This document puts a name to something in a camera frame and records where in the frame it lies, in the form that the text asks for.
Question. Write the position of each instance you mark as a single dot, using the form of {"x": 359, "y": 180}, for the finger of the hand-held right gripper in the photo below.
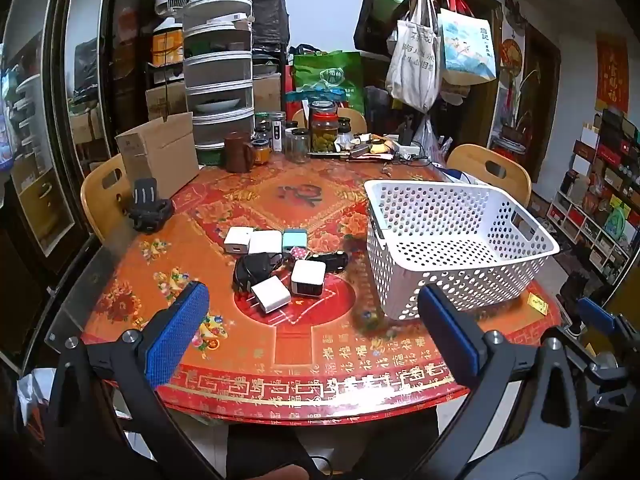
{"x": 573, "y": 287}
{"x": 596, "y": 311}

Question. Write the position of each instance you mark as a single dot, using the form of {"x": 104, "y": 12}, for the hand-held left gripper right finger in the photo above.
{"x": 450, "y": 327}

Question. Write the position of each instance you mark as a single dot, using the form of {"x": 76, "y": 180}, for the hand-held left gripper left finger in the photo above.
{"x": 175, "y": 332}

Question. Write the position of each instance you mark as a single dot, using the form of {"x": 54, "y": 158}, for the white perforated plastic basket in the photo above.
{"x": 395, "y": 280}

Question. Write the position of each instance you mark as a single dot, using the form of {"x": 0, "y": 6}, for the white charger with prongs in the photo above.
{"x": 270, "y": 296}

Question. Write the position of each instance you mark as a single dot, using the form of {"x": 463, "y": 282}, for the white charger with black face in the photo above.
{"x": 307, "y": 276}

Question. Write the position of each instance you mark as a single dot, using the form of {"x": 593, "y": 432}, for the teal charger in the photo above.
{"x": 294, "y": 238}

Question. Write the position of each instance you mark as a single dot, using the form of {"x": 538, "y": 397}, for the small gold packet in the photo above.
{"x": 537, "y": 303}

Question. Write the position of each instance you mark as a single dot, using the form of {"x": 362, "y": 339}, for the shelf of boxes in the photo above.
{"x": 600, "y": 185}

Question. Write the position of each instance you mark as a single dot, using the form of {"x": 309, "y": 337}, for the black phone holder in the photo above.
{"x": 147, "y": 210}

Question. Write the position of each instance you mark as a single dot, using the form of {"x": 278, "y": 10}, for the black car charger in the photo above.
{"x": 330, "y": 261}

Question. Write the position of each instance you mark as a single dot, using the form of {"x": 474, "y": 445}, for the person's legs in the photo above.
{"x": 260, "y": 445}

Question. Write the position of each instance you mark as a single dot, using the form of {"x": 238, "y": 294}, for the wooden chair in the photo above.
{"x": 470, "y": 160}
{"x": 100, "y": 205}
{"x": 356, "y": 119}

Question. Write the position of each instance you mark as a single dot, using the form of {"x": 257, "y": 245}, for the white paper bag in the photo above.
{"x": 465, "y": 178}

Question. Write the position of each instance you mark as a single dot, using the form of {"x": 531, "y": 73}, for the white plastic bag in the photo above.
{"x": 35, "y": 390}

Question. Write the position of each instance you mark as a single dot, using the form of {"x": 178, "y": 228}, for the potted plant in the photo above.
{"x": 515, "y": 130}

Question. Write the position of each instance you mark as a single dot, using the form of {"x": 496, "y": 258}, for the white power strip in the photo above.
{"x": 409, "y": 149}

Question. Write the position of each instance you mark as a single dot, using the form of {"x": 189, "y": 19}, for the brown mug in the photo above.
{"x": 236, "y": 155}

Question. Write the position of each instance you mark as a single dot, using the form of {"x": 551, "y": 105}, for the metal tray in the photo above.
{"x": 370, "y": 156}

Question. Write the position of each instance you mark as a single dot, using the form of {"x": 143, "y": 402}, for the clear plastic bag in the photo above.
{"x": 426, "y": 137}

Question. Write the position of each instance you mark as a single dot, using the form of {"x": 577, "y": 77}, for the small orange jar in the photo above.
{"x": 260, "y": 154}

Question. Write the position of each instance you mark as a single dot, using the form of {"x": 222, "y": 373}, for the white slim bottle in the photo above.
{"x": 278, "y": 136}

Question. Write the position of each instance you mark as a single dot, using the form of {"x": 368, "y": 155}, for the empty glass jar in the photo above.
{"x": 300, "y": 147}

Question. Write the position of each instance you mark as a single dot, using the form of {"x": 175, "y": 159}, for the black lid jar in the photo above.
{"x": 344, "y": 129}

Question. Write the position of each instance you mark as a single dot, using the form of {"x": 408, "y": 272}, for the pickle jar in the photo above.
{"x": 323, "y": 132}

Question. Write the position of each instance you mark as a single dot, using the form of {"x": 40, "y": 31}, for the brown cardboard box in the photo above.
{"x": 165, "y": 100}
{"x": 267, "y": 92}

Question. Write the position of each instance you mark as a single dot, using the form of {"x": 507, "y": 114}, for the dark glass-door cabinet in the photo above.
{"x": 60, "y": 110}

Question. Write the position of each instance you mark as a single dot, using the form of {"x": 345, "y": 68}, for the stacked food cover tower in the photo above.
{"x": 220, "y": 77}

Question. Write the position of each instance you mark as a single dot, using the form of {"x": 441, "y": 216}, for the blue printed paper bag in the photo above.
{"x": 467, "y": 47}

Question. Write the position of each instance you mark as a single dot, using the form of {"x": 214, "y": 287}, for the white tote bag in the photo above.
{"x": 412, "y": 65}

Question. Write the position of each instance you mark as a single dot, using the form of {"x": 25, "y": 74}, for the green shopping bag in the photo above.
{"x": 327, "y": 77}

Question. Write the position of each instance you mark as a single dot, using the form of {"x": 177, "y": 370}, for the orange box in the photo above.
{"x": 167, "y": 47}

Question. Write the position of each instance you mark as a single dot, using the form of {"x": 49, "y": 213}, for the red hanging bag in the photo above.
{"x": 456, "y": 2}

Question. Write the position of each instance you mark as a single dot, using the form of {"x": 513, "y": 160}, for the black hanging bag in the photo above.
{"x": 367, "y": 17}

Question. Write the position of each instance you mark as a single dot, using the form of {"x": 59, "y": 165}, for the black wrapped bundle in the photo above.
{"x": 267, "y": 15}

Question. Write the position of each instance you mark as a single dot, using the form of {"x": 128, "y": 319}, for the red wall poster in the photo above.
{"x": 612, "y": 72}

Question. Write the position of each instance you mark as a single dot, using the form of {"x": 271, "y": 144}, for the round red wall decoration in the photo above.
{"x": 511, "y": 55}

